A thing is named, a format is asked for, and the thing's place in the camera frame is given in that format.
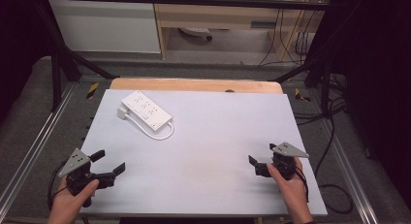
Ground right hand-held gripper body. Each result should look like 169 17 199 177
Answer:
257 142 310 181

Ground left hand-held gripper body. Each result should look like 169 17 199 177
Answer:
57 147 116 208

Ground white power strip cable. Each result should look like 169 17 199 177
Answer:
124 112 175 142

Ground white plug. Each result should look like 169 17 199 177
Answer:
116 106 131 120

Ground white power strip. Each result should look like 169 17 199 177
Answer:
120 89 174 132

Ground person's left hand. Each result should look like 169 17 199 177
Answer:
47 177 101 224

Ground person's right hand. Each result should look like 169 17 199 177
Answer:
267 157 314 224

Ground black metal stand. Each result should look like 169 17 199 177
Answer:
32 0 121 112
272 7 366 115

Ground wooden board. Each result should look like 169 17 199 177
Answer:
109 77 285 95

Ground white cabinet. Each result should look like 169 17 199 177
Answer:
47 0 162 54

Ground dark curtain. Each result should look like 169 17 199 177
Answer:
0 0 56 122
329 0 411 200

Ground wooden desk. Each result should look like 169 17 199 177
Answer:
151 0 328 62

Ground white chair base leg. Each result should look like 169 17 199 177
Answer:
177 26 214 43

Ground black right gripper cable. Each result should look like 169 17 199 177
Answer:
294 167 310 205

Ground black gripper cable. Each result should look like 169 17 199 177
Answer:
294 167 310 205
47 159 71 210

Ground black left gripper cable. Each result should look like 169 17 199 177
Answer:
47 159 71 210

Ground looped black floor cable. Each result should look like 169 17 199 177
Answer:
314 116 355 215

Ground aluminium rail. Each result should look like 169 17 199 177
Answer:
321 118 380 224
0 82 79 216

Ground bundle of black floor cables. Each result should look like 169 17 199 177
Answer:
292 73 349 127

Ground black hanging cables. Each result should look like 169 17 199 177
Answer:
257 8 322 68

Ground yellow cable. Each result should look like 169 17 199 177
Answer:
280 0 312 62

